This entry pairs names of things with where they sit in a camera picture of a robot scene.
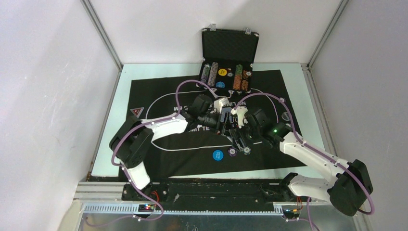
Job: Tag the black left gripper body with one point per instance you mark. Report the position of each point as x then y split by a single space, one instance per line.
211 121

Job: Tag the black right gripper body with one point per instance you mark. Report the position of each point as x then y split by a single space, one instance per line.
253 133

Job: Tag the blue yellow chip bottom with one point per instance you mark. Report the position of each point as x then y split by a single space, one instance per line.
247 150

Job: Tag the purple chip bottom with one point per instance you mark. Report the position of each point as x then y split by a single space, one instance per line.
232 152

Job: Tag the blue round button chip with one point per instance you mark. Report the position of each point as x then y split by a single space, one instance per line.
218 155

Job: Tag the red triangular all-in marker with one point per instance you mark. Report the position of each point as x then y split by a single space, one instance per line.
137 111

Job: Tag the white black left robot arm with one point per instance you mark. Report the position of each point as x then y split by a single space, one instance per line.
132 141

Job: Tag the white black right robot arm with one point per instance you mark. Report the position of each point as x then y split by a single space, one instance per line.
346 185

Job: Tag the blue button in case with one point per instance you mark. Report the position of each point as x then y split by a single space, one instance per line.
220 84

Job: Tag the black poker felt mat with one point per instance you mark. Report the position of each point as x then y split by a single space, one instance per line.
190 154

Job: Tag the pink grey chip row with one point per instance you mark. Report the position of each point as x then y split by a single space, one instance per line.
212 74

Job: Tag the purple chip row in case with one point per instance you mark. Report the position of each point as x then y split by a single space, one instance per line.
205 73

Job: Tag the yellow button in case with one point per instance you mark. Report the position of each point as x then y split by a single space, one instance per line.
222 72

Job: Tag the green orange chip row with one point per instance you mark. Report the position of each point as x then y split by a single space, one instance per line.
238 77

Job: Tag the brown chip row in case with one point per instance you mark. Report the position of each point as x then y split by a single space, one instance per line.
245 80

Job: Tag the black aluminium chip case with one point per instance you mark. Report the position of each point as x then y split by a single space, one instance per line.
229 48

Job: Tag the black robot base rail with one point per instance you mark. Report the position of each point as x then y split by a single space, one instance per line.
214 195

